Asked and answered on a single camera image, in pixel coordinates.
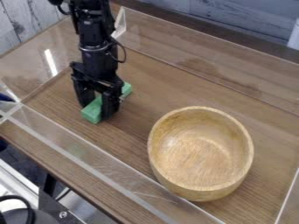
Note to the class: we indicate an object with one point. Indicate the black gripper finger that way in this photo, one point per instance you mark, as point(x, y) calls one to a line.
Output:
point(110, 103)
point(85, 92)

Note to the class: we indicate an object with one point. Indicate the black metal bracket with screw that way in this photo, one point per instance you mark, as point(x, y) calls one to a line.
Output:
point(53, 212)

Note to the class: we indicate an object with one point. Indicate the light wooden bowl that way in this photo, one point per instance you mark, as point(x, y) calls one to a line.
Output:
point(201, 153)

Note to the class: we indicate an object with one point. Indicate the clear acrylic tray enclosure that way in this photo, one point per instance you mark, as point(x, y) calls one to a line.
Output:
point(178, 68)

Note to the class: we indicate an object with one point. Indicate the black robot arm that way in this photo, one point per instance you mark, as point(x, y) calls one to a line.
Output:
point(93, 20)

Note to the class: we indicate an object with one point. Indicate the green rectangular block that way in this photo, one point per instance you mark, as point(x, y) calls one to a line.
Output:
point(91, 112)

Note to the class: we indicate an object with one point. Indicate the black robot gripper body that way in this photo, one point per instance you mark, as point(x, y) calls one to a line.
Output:
point(98, 68)

